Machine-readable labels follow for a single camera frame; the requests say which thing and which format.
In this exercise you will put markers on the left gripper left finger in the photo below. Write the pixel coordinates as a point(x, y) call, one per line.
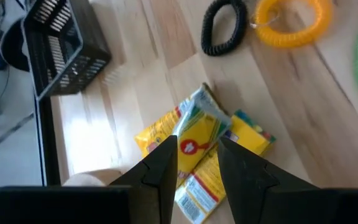
point(104, 205)

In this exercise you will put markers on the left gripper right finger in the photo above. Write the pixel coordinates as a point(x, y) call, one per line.
point(275, 202)

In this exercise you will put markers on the black spiral wrist coil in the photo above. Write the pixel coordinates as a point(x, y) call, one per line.
point(207, 34)

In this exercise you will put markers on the black plastic slotted basket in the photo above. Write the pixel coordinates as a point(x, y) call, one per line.
point(95, 59)

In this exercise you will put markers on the orange spiral wrist coil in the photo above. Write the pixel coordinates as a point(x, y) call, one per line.
point(291, 40)

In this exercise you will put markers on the black table clamp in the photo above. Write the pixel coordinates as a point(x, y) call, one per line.
point(14, 46)

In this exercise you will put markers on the black aluminium table frame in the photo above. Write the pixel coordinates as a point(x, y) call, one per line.
point(50, 140)

